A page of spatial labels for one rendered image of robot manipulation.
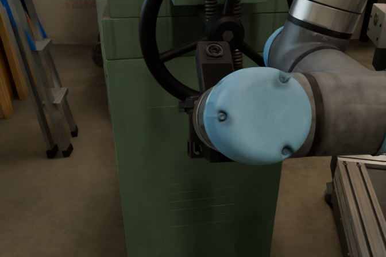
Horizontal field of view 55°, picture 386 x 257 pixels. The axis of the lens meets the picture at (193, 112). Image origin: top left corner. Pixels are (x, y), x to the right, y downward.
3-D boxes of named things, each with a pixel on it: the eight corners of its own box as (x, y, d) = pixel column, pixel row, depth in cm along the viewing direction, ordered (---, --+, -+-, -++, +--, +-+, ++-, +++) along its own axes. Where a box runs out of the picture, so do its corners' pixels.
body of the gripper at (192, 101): (184, 154, 53) (193, 164, 41) (182, 95, 54) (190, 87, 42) (236, 152, 54) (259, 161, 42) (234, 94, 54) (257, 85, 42)
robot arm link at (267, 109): (328, 167, 27) (213, 172, 26) (278, 154, 38) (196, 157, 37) (324, 60, 27) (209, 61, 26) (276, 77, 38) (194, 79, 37)
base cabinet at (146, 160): (128, 284, 112) (101, 61, 79) (128, 171, 163) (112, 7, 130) (270, 265, 118) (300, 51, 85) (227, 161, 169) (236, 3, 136)
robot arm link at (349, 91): (379, 46, 39) (277, 47, 37) (459, 89, 29) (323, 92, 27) (362, 113, 42) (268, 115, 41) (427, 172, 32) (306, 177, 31)
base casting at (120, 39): (103, 60, 80) (98, 18, 76) (113, 6, 130) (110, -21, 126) (299, 50, 86) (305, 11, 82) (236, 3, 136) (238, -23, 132)
